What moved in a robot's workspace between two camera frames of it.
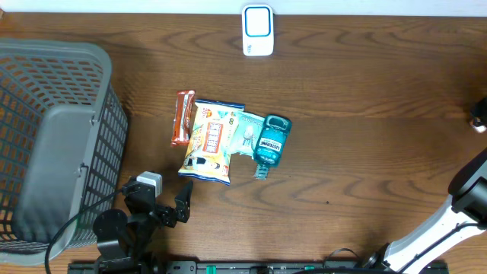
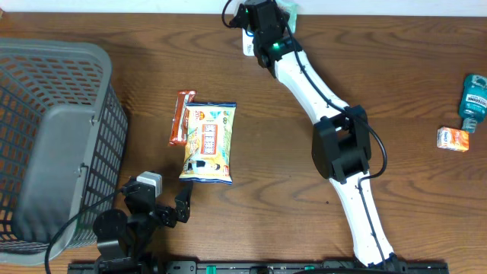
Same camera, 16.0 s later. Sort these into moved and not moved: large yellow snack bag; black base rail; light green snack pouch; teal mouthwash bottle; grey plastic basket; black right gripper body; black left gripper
Moved: light green snack pouch; black right gripper body; teal mouthwash bottle
Not moved: large yellow snack bag; black left gripper; grey plastic basket; black base rail
